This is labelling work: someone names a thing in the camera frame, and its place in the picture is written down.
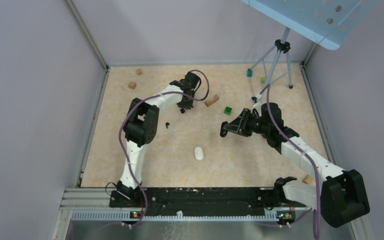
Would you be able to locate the white earbud charging case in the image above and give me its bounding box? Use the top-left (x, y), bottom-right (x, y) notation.
top-left (193, 146), bottom-right (205, 161)

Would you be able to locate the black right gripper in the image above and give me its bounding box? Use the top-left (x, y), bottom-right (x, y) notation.
top-left (224, 108), bottom-right (270, 137)

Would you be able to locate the green block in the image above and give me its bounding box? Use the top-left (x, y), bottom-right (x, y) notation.
top-left (224, 106), bottom-right (233, 116)

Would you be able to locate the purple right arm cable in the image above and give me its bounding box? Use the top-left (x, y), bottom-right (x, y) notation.
top-left (258, 84), bottom-right (322, 240)

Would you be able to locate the light blue perforated panel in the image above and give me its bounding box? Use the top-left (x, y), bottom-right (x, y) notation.
top-left (243, 0), bottom-right (375, 51)

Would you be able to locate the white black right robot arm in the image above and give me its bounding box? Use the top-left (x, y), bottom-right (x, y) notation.
top-left (220, 102), bottom-right (371, 228)

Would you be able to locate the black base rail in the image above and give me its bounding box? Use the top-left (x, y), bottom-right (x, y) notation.
top-left (109, 187), bottom-right (303, 217)

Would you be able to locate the black earbud charging case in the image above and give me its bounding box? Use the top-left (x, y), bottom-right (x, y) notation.
top-left (219, 121), bottom-right (229, 138)

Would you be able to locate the grey tripod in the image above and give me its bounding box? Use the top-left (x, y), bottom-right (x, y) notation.
top-left (247, 27), bottom-right (294, 109)

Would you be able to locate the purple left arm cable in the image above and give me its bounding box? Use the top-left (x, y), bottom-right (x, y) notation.
top-left (118, 69), bottom-right (210, 229)

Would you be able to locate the brown wooden arch block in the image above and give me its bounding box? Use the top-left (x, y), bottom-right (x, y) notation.
top-left (204, 94), bottom-right (220, 107)

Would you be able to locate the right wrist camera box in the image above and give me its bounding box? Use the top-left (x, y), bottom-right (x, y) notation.
top-left (251, 95), bottom-right (262, 106)

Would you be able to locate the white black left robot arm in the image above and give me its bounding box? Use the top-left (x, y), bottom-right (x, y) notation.
top-left (116, 70), bottom-right (202, 207)

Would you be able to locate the tan block near base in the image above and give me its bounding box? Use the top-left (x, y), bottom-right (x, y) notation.
top-left (302, 175), bottom-right (314, 185)

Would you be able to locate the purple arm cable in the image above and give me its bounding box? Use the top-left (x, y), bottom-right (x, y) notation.
top-left (258, 84), bottom-right (322, 240)
top-left (118, 69), bottom-right (210, 229)

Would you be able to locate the teal cube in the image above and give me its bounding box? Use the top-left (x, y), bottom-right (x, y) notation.
top-left (246, 69), bottom-right (253, 78)

